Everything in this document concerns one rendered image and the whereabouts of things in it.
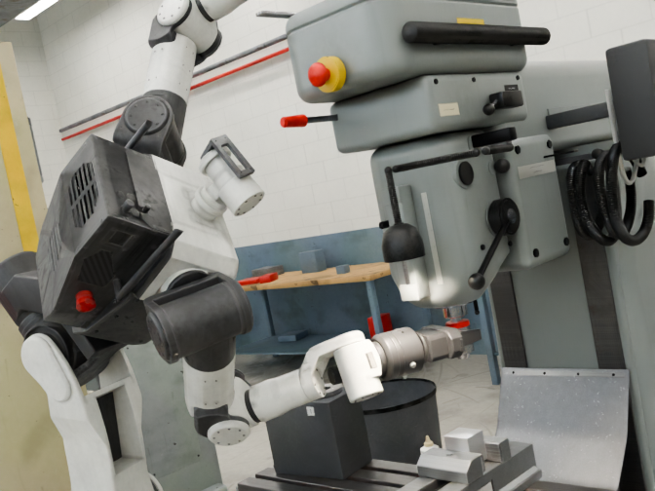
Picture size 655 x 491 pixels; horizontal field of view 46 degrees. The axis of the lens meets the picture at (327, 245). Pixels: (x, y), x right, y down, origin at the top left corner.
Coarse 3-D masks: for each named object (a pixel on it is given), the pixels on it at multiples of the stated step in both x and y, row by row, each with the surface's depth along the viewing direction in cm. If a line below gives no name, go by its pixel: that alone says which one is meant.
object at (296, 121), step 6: (300, 114) 140; (336, 114) 147; (282, 120) 137; (288, 120) 137; (294, 120) 138; (300, 120) 139; (306, 120) 140; (312, 120) 142; (318, 120) 143; (324, 120) 144; (330, 120) 146; (336, 120) 147; (282, 126) 138; (288, 126) 138; (294, 126) 139; (300, 126) 140
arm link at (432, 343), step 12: (432, 324) 154; (396, 336) 144; (408, 336) 144; (420, 336) 146; (432, 336) 145; (444, 336) 146; (456, 336) 145; (408, 348) 143; (420, 348) 144; (432, 348) 145; (444, 348) 146; (456, 348) 145; (408, 360) 143; (420, 360) 144; (432, 360) 145; (408, 372) 144
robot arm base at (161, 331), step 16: (176, 288) 128; (192, 288) 128; (240, 288) 124; (144, 304) 124; (160, 304) 126; (240, 304) 124; (160, 320) 119; (160, 336) 119; (160, 352) 123; (176, 352) 119
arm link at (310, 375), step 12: (336, 336) 142; (348, 336) 141; (360, 336) 142; (312, 348) 143; (324, 348) 142; (336, 348) 141; (312, 360) 142; (324, 360) 146; (300, 372) 143; (312, 372) 142; (300, 384) 142; (312, 384) 142; (324, 384) 147; (312, 396) 142; (324, 396) 144
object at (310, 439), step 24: (312, 408) 182; (336, 408) 181; (360, 408) 188; (288, 432) 189; (312, 432) 184; (336, 432) 180; (360, 432) 187; (288, 456) 190; (312, 456) 185; (336, 456) 180; (360, 456) 186
